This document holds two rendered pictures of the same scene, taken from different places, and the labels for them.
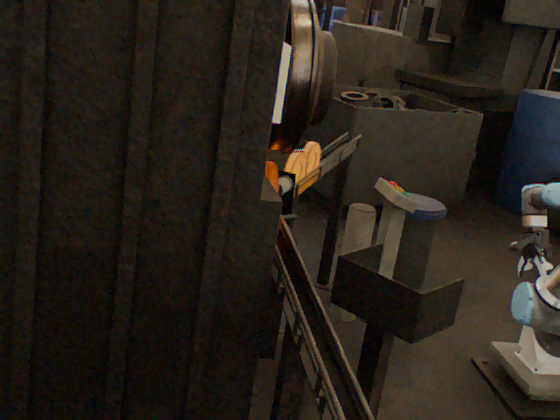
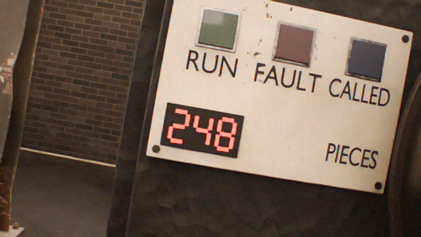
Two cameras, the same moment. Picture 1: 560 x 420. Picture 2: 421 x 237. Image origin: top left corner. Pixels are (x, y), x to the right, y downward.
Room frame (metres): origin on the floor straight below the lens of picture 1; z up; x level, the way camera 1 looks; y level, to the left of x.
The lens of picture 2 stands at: (1.79, -0.49, 1.14)
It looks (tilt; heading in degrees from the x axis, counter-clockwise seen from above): 3 degrees down; 101
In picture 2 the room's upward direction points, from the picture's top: 10 degrees clockwise
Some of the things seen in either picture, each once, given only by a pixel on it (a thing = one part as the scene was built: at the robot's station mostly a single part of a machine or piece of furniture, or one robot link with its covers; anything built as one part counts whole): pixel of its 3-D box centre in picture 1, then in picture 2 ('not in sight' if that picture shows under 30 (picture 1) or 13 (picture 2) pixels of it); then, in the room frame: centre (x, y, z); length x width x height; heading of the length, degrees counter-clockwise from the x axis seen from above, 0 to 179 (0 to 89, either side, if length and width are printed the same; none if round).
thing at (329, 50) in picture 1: (315, 79); not in sight; (2.14, -0.04, 1.12); 0.28 x 0.06 x 0.28; 14
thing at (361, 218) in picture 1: (352, 262); not in sight; (2.88, -0.34, 0.26); 0.12 x 0.12 x 0.52
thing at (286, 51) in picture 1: (271, 76); (284, 91); (1.76, 0.08, 1.15); 0.26 x 0.02 x 0.18; 14
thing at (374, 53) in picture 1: (378, 92); not in sight; (6.54, -0.70, 0.55); 1.10 x 0.53 x 1.10; 34
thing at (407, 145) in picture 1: (376, 148); not in sight; (4.81, -0.58, 0.39); 1.03 x 0.83 x 0.77; 119
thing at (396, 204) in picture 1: (385, 251); not in sight; (2.96, -0.49, 0.31); 0.24 x 0.16 x 0.62; 14
